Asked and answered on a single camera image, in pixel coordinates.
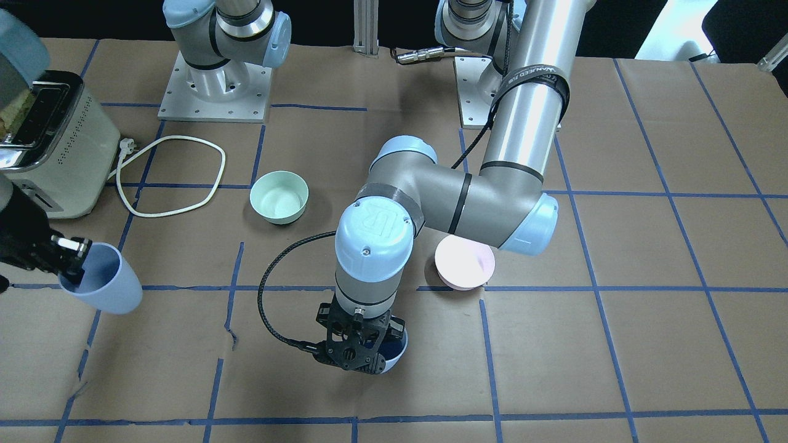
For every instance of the blue cup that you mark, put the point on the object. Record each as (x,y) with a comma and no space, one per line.
(109,282)
(392,350)

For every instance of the brown paper table cover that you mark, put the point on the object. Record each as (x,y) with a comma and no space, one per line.
(656,313)

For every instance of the aluminium frame post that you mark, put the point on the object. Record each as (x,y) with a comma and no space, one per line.
(365,27)

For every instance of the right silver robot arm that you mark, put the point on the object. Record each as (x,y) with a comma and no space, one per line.
(209,34)

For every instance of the pink bowl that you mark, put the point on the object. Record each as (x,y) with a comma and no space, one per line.
(464,264)

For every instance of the green bowl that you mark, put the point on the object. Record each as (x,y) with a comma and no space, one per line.
(280,197)

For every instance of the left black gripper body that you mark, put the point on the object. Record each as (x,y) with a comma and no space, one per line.
(323,315)

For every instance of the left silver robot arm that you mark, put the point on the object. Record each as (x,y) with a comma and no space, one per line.
(502,206)

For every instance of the cream toaster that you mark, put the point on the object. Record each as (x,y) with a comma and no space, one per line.
(63,152)

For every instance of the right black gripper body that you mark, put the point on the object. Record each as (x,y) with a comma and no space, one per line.
(23,229)

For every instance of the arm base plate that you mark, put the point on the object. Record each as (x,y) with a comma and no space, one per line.
(234,92)
(481,89)

